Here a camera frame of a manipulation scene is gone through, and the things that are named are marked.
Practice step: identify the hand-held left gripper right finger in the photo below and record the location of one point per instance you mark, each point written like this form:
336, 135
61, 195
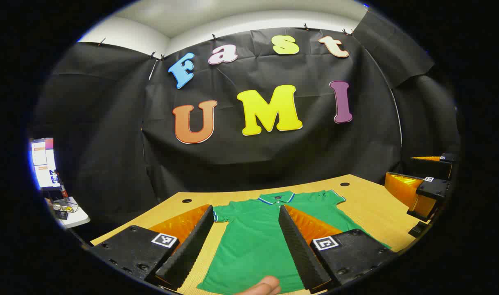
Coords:
296, 250

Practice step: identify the black backdrop cloth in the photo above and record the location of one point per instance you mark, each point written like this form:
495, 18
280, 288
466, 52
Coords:
274, 155

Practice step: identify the white side table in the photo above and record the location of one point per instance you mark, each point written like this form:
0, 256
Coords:
75, 217

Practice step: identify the green T-shirt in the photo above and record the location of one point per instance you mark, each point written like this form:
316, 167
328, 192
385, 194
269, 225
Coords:
253, 241

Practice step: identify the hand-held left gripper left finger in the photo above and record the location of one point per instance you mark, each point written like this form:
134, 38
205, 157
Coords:
192, 246

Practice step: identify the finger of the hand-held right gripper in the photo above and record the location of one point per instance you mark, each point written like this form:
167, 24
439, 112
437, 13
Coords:
431, 168
433, 189

